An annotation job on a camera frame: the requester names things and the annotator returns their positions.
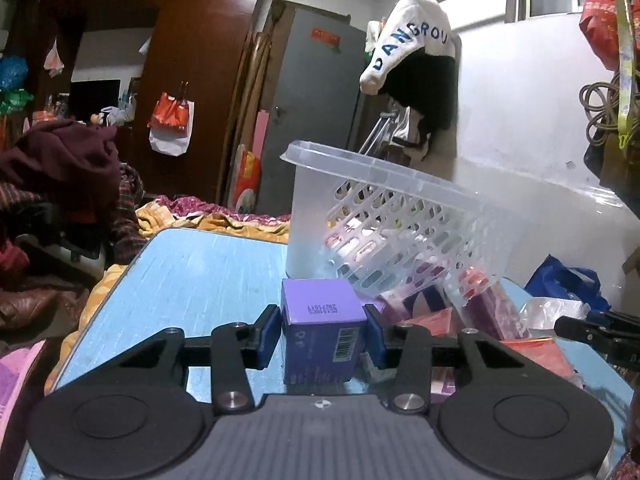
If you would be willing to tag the dark red wooden wardrobe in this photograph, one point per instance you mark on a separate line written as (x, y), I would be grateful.
(199, 44)

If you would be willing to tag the white black hanging jacket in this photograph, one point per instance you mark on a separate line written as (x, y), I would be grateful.
(414, 62)

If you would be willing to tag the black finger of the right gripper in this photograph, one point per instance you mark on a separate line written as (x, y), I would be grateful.
(613, 335)

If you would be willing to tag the maroon clothes pile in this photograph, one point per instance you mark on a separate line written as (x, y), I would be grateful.
(68, 203)

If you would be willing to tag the blue plastic bag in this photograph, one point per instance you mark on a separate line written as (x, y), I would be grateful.
(554, 280)

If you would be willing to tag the purple patterned box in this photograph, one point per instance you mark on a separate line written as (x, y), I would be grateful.
(494, 313)

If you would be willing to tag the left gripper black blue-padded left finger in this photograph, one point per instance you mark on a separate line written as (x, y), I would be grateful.
(228, 352)

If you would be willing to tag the red white hanging bag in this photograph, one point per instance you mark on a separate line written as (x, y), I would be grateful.
(170, 126)

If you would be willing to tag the red flat box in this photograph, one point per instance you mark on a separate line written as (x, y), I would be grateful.
(546, 353)

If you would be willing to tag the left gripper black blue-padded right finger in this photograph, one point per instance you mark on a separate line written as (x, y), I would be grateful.
(413, 352)

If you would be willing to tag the grey metal door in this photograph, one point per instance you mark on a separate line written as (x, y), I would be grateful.
(311, 94)

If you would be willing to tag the purple cardboard box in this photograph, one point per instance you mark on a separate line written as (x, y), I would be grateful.
(323, 328)

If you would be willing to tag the clear plastic perforated basket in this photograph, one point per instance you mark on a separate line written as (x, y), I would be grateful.
(381, 226)

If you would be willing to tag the metal crutches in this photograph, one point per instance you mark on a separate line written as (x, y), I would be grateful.
(380, 136)

